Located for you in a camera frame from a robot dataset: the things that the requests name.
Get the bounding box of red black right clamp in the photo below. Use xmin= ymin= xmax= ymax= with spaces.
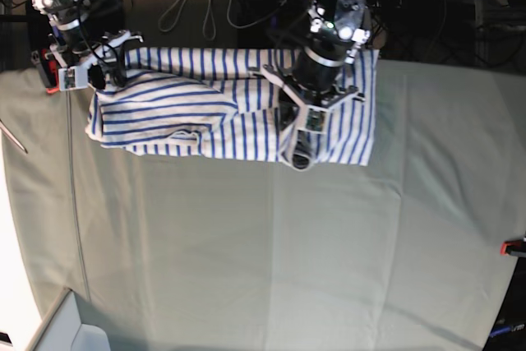
xmin=500 ymin=238 xmax=526 ymax=258

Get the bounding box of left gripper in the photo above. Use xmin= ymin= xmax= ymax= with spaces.
xmin=249 ymin=65 xmax=365 ymax=170

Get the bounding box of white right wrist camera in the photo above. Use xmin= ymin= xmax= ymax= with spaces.
xmin=58 ymin=66 xmax=89 ymax=92

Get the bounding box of grey metal rod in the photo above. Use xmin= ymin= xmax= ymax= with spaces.
xmin=0 ymin=120 xmax=28 ymax=155

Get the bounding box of red black clamp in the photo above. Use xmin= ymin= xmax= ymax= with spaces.
xmin=500 ymin=238 xmax=526 ymax=258
xmin=31 ymin=49 xmax=59 ymax=95

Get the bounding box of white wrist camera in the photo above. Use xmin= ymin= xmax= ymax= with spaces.
xmin=305 ymin=106 xmax=330 ymax=134
xmin=58 ymin=66 xmax=89 ymax=92

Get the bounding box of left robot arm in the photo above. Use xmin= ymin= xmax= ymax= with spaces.
xmin=255 ymin=0 xmax=378 ymax=171

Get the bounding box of green table cloth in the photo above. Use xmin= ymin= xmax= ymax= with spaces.
xmin=1 ymin=61 xmax=525 ymax=350

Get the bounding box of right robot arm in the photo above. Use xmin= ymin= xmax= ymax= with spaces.
xmin=31 ymin=0 xmax=143 ymax=93

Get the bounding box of red black left clamp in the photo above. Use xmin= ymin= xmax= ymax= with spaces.
xmin=31 ymin=49 xmax=59 ymax=95

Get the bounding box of white plastic container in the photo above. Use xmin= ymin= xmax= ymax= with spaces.
xmin=26 ymin=288 xmax=111 ymax=351

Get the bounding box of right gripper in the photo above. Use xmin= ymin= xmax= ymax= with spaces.
xmin=47 ymin=30 xmax=143 ymax=89

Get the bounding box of blue white striped t-shirt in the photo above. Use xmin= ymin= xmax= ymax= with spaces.
xmin=84 ymin=45 xmax=381 ymax=168

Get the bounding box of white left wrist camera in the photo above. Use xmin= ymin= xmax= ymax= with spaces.
xmin=305 ymin=106 xmax=330 ymax=134

